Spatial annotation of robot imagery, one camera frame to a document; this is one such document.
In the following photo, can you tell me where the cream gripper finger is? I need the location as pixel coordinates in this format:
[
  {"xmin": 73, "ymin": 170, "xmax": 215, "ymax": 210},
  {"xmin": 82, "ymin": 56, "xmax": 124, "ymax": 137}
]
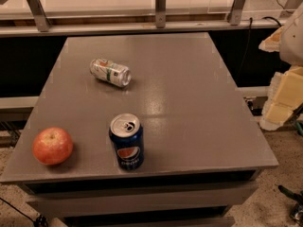
[
  {"xmin": 259, "ymin": 65, "xmax": 303, "ymax": 131},
  {"xmin": 258, "ymin": 27, "xmax": 283, "ymax": 52}
]

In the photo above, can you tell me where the blue pepsi can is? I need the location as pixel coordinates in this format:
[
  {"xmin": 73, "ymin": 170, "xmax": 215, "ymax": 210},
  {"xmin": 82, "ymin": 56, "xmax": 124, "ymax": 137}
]
[{"xmin": 109, "ymin": 113, "xmax": 144, "ymax": 170}]

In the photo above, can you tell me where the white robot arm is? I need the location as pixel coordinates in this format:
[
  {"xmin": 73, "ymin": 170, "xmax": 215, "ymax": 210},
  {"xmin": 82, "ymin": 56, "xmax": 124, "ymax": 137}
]
[{"xmin": 258, "ymin": 5, "xmax": 303, "ymax": 131}]

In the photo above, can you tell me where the white green soda can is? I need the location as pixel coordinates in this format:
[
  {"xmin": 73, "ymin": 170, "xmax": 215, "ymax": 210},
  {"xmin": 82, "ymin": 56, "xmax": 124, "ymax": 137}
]
[{"xmin": 90, "ymin": 59, "xmax": 132, "ymax": 87}]

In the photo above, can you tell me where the grey table with drawers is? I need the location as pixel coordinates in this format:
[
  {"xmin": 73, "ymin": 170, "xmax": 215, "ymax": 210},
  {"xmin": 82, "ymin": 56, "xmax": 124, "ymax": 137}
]
[{"xmin": 1, "ymin": 33, "xmax": 277, "ymax": 227}]

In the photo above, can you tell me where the dark tool on floor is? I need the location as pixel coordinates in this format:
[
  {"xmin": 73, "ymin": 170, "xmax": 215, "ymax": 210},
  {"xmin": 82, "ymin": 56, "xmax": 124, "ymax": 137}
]
[{"xmin": 277, "ymin": 184, "xmax": 303, "ymax": 225}]

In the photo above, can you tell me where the red apple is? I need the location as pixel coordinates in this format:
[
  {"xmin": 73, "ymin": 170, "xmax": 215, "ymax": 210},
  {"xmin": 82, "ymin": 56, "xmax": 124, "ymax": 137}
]
[{"xmin": 32, "ymin": 127, "xmax": 74, "ymax": 166}]

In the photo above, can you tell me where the black cable at back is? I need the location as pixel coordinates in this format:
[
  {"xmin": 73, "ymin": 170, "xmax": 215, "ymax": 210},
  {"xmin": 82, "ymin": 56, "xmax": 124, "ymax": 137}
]
[{"xmin": 237, "ymin": 15, "xmax": 282, "ymax": 78}]

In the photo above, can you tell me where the right metal bracket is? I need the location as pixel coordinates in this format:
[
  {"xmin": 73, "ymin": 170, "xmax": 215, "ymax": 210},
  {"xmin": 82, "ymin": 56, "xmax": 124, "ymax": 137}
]
[{"xmin": 227, "ymin": 0, "xmax": 246, "ymax": 26}]

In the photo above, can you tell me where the metal bracket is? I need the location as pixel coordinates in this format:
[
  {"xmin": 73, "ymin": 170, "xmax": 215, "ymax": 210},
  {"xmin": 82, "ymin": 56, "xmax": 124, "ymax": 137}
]
[
  {"xmin": 26, "ymin": 0, "xmax": 50, "ymax": 32},
  {"xmin": 227, "ymin": 0, "xmax": 246, "ymax": 26},
  {"xmin": 155, "ymin": 0, "xmax": 166, "ymax": 28}
]

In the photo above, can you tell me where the middle metal bracket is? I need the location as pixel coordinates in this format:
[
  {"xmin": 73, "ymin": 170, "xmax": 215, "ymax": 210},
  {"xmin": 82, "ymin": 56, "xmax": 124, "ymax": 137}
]
[{"xmin": 155, "ymin": 0, "xmax": 166, "ymax": 28}]

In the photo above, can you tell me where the left metal bracket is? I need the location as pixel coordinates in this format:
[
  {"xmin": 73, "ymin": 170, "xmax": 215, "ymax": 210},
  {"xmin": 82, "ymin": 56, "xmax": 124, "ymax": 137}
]
[{"xmin": 26, "ymin": 0, "xmax": 50, "ymax": 32}]

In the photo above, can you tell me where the black cable on floor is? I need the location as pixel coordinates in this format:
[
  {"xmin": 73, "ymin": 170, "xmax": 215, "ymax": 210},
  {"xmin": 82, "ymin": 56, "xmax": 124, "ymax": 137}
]
[{"xmin": 0, "ymin": 196, "xmax": 49, "ymax": 227}]

